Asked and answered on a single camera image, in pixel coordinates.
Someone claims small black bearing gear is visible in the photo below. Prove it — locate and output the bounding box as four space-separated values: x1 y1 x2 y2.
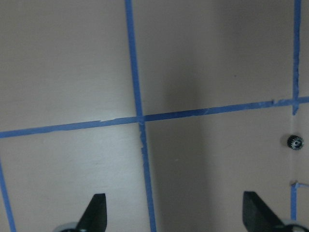
287 135 304 150

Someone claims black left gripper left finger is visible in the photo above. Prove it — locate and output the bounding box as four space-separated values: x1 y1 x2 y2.
76 193 107 232

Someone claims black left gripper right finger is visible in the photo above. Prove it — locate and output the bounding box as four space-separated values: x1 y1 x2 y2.
242 191 285 232

